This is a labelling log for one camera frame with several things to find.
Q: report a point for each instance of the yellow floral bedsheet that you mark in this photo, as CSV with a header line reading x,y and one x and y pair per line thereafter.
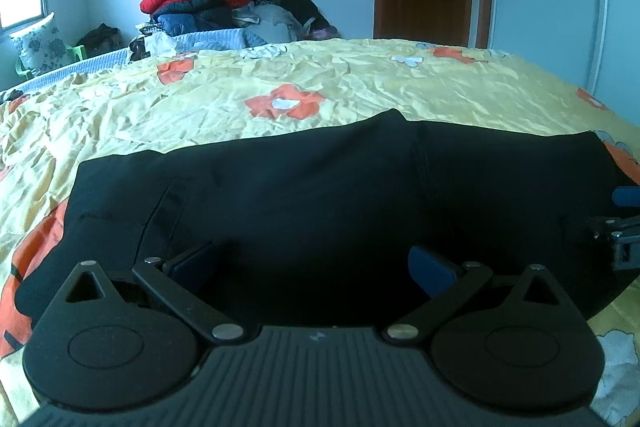
x,y
350,72

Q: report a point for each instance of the navy padded jacket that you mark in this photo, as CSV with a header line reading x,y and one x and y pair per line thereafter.
x,y
190,21

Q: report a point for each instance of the green plastic chair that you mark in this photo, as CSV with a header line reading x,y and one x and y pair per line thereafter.
x,y
77,52

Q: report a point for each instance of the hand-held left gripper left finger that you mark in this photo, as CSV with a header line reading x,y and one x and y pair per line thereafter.
x,y
192,266

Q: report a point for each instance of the black and white patterned cloth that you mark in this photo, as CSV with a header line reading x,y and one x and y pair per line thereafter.
x,y
147,46

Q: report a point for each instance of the dark bag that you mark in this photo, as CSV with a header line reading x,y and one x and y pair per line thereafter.
x,y
100,39

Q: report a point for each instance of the grey garment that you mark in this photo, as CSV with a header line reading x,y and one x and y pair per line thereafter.
x,y
270,23

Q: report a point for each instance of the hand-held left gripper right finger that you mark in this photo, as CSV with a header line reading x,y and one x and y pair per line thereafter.
x,y
431,268

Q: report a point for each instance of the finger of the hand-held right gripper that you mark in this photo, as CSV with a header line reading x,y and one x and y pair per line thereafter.
x,y
627,197
617,227

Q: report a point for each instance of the purple cloth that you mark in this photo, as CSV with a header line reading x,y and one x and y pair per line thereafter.
x,y
327,32

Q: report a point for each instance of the black bag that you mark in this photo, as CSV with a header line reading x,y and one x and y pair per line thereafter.
x,y
300,7

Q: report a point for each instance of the black pants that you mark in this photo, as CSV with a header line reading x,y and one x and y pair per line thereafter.
x,y
320,207

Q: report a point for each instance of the floral pillow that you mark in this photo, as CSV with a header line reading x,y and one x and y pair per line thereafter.
x,y
40,47

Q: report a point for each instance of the light blue quilted blanket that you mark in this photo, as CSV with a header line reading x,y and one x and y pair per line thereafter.
x,y
215,39

